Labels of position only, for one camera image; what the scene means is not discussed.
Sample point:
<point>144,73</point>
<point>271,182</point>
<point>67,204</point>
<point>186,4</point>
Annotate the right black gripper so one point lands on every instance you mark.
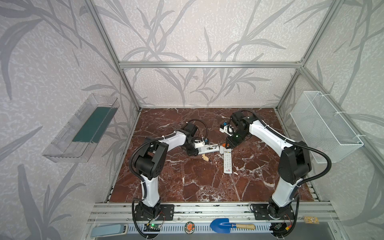
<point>229,143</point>

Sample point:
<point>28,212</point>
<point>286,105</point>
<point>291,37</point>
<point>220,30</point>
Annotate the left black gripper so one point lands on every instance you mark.
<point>195,149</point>

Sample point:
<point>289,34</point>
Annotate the white remote control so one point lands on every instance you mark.
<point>208,149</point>

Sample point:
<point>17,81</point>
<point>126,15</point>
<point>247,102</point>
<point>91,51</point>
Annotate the white remote control face up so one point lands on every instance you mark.
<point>228,161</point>

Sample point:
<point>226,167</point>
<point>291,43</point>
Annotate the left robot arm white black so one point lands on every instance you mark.
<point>147,163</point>

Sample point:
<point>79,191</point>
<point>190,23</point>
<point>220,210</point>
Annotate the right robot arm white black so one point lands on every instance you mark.
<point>294,164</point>

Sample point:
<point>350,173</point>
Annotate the small wooden animal figure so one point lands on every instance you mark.
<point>205,158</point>

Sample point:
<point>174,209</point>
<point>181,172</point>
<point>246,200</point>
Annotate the pink object in basket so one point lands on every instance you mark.
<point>317,152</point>

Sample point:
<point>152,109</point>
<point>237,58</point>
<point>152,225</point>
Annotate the round orange badge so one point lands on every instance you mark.
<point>190,228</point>

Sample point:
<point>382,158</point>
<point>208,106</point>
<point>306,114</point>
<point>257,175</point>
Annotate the small green circuit board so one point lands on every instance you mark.
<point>152,227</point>

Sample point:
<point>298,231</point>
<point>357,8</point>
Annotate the grey blue flat device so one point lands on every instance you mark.
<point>109,230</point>

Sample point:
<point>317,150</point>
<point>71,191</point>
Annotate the yellow small circuit board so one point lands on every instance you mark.
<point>311,220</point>

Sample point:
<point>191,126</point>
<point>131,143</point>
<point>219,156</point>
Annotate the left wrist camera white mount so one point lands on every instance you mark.
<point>198,143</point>

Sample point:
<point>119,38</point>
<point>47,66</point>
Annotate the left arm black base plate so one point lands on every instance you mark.
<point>160,212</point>

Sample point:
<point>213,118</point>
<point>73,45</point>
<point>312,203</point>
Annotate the white wire mesh basket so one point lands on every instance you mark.
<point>323,127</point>

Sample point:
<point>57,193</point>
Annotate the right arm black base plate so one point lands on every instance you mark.
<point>260,211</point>

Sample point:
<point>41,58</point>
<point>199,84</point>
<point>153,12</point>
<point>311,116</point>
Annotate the blue toy shovel wooden handle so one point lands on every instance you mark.
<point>223,226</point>

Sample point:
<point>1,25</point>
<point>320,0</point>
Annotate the aluminium frame rail front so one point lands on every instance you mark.
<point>204,212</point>

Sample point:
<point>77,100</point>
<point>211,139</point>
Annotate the clear plastic wall bin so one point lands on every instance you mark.
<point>79,138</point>

